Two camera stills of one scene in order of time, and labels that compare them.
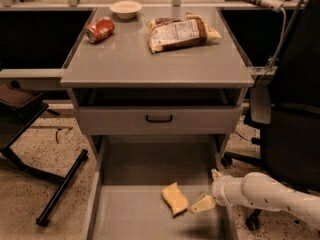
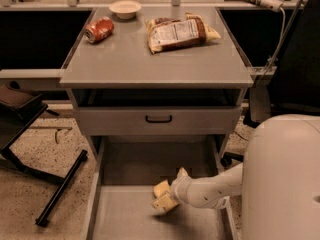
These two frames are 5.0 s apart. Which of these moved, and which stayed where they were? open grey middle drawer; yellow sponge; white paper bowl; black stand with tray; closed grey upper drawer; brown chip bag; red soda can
Moved: yellow sponge
Stayed: black stand with tray; white paper bowl; open grey middle drawer; brown chip bag; red soda can; closed grey upper drawer
